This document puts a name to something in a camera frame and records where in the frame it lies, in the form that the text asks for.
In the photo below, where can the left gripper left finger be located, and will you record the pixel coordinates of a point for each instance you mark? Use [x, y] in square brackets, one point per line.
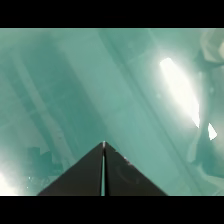
[83, 176]

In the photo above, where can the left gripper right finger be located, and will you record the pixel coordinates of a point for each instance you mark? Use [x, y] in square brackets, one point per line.
[128, 176]

